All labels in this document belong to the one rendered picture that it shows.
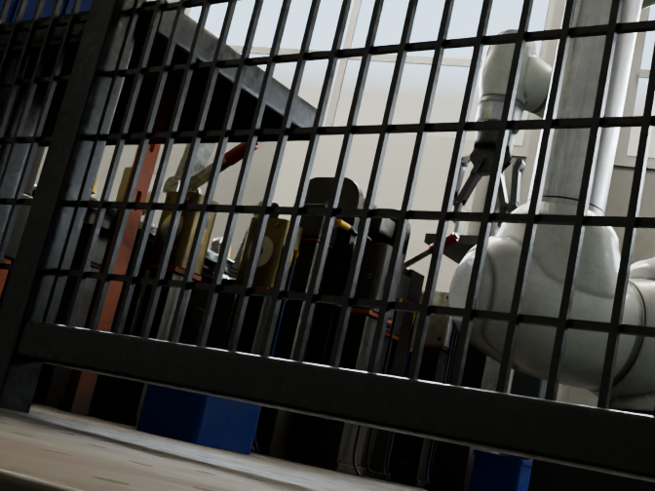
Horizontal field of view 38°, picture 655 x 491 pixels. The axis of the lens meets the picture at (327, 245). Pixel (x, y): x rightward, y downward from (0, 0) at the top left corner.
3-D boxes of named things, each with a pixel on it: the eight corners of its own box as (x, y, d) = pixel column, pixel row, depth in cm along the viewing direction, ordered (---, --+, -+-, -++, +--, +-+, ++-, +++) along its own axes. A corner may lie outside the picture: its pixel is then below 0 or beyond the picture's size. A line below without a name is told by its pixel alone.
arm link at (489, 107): (485, 112, 195) (481, 139, 194) (473, 94, 187) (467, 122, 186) (529, 114, 191) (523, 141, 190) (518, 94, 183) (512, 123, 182)
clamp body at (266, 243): (217, 446, 155) (270, 228, 163) (269, 458, 148) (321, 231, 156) (191, 440, 150) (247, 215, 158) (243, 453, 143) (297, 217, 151)
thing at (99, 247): (62, 408, 150) (111, 235, 157) (79, 412, 148) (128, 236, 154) (27, 400, 145) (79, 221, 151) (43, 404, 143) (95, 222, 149)
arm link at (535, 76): (492, 87, 182) (550, 109, 187) (507, 14, 186) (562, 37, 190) (465, 102, 192) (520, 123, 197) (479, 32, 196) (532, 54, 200)
